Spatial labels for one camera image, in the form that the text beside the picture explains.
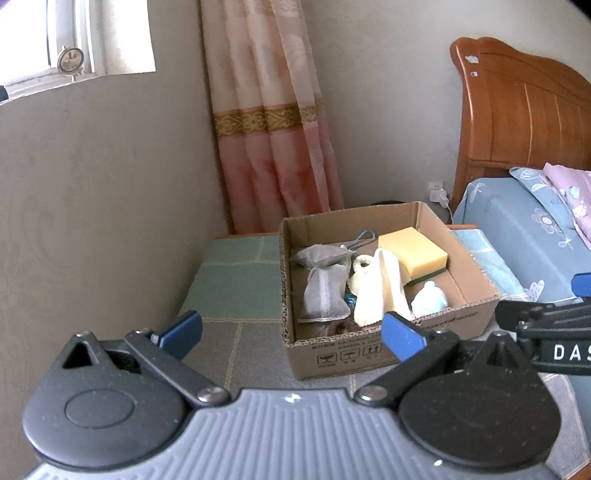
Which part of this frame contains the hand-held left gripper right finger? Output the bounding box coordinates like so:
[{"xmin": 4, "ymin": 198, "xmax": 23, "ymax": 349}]
[{"xmin": 353, "ymin": 311, "xmax": 522, "ymax": 409}]

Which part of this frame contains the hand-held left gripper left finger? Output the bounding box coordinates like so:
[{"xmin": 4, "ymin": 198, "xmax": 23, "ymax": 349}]
[{"xmin": 60, "ymin": 310, "xmax": 232, "ymax": 409}]

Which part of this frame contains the light blue soft toy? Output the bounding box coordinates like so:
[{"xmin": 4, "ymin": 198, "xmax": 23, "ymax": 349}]
[{"xmin": 410, "ymin": 281, "xmax": 450, "ymax": 319}]

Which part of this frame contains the cream cloth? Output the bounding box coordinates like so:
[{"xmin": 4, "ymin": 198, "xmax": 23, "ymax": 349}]
[{"xmin": 355, "ymin": 248, "xmax": 415, "ymax": 326}]

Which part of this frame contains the cream fluffy scrunchie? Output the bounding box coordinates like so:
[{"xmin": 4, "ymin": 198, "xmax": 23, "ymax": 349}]
[{"xmin": 347, "ymin": 254, "xmax": 375, "ymax": 292}]

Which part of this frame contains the cardboard box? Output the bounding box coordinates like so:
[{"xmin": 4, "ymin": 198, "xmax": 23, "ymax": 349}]
[{"xmin": 279, "ymin": 200, "xmax": 502, "ymax": 381}]

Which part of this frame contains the yellow sponge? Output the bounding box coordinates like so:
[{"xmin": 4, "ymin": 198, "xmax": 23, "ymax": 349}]
[{"xmin": 378, "ymin": 227, "xmax": 450, "ymax": 283}]

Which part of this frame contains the grey stitched fabric pouch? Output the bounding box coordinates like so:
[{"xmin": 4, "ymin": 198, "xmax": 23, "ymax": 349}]
[{"xmin": 298, "ymin": 264, "xmax": 352, "ymax": 323}]

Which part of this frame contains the blue brocade drawstring pouch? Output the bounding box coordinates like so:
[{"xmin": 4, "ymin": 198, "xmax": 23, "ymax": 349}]
[{"xmin": 350, "ymin": 229, "xmax": 378, "ymax": 251}]

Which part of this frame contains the grey checked bed cover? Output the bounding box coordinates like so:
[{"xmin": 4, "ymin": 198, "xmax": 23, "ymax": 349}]
[{"xmin": 178, "ymin": 229, "xmax": 591, "ymax": 480}]

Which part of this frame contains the blue floral pillow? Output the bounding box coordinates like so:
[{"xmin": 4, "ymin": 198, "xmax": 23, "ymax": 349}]
[{"xmin": 509, "ymin": 166, "xmax": 591, "ymax": 252}]

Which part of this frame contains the blue floral bedding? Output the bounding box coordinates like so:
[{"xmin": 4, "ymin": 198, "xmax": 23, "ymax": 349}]
[{"xmin": 464, "ymin": 176, "xmax": 591, "ymax": 303}]

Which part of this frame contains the purple floral quilt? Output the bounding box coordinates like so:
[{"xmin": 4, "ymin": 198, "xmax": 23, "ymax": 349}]
[{"xmin": 542, "ymin": 162, "xmax": 591, "ymax": 241}]

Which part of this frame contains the wooden headboard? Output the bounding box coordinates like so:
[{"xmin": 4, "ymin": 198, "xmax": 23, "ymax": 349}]
[{"xmin": 450, "ymin": 37, "xmax": 591, "ymax": 213}]

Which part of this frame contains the pink patterned curtain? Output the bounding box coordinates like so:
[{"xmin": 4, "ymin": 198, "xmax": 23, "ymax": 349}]
[{"xmin": 198, "ymin": 0, "xmax": 345, "ymax": 234}]

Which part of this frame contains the small round ornament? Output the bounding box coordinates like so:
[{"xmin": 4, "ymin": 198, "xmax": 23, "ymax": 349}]
[{"xmin": 57, "ymin": 45, "xmax": 85, "ymax": 78}]

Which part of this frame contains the window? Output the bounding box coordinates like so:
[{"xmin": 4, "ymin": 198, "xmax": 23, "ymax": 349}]
[{"xmin": 0, "ymin": 0, "xmax": 156, "ymax": 95}]

